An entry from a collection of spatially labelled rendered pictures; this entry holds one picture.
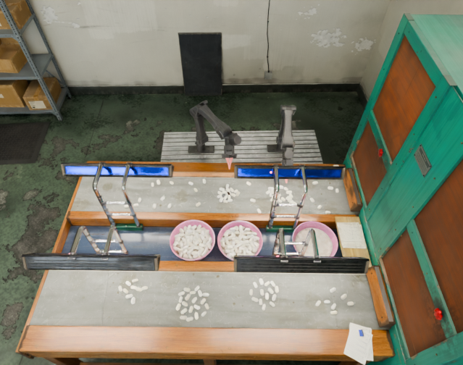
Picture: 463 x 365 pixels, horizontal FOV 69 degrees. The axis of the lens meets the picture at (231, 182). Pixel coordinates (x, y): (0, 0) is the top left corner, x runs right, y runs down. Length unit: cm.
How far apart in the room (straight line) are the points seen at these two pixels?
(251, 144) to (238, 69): 158
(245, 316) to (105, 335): 70
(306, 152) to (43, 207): 234
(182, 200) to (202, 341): 87
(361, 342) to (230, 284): 71
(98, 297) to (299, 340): 107
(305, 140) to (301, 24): 152
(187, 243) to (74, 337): 73
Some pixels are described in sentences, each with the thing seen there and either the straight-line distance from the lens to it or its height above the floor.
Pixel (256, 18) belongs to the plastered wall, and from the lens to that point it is 378.
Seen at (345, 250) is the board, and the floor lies 78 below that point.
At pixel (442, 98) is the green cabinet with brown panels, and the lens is 155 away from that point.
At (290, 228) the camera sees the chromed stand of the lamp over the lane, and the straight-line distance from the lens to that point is 216.
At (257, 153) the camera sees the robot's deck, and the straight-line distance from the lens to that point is 259.
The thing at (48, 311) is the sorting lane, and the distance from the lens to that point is 211.
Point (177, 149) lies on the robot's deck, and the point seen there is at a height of 67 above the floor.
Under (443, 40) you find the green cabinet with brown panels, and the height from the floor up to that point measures 179.
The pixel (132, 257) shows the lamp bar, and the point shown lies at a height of 111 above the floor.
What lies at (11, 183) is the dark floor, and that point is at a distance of 382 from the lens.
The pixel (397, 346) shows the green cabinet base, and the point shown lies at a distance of 195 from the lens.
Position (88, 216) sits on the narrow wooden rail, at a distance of 228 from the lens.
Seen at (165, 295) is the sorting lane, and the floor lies 74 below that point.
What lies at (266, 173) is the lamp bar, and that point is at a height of 108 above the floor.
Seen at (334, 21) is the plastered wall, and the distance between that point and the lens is 394.
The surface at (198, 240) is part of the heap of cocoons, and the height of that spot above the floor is 74.
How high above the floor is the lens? 254
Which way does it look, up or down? 52 degrees down
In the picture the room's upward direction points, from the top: 1 degrees clockwise
